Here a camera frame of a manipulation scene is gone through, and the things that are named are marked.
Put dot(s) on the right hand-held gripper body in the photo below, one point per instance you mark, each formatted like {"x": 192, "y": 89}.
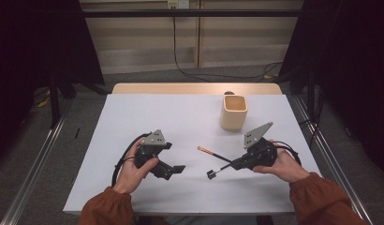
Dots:
{"x": 262, "y": 154}

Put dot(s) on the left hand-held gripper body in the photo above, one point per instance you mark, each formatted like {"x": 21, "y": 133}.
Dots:
{"x": 154, "y": 139}

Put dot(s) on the black comb-head brow brush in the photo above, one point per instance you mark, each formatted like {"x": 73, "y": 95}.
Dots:
{"x": 211, "y": 174}

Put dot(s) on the cream square ceramic cup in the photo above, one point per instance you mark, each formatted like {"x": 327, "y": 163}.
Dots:
{"x": 232, "y": 120}

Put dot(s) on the person's right hand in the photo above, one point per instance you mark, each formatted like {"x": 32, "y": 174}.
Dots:
{"x": 287, "y": 167}

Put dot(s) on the person's left hand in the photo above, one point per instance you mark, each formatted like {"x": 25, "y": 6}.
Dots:
{"x": 129, "y": 175}

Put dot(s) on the white table sheet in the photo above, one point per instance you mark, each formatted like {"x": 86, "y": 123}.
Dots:
{"x": 180, "y": 118}

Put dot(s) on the wooden table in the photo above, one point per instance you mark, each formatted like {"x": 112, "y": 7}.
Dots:
{"x": 180, "y": 88}

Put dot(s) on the small dark round object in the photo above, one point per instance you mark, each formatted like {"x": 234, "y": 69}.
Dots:
{"x": 229, "y": 92}

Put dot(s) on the small black stick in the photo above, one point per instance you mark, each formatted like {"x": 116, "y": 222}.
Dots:
{"x": 77, "y": 133}

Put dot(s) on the black metal stand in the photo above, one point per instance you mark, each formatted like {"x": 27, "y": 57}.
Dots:
{"x": 311, "y": 93}
{"x": 54, "y": 103}

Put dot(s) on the black curtain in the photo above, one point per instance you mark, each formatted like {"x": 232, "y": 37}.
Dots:
{"x": 352, "y": 62}
{"x": 31, "y": 47}

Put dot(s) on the aluminium frame rail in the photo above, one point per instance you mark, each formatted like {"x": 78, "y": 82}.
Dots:
{"x": 333, "y": 162}
{"x": 34, "y": 175}

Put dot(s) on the white wall socket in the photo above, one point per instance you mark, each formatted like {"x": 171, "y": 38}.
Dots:
{"x": 178, "y": 3}

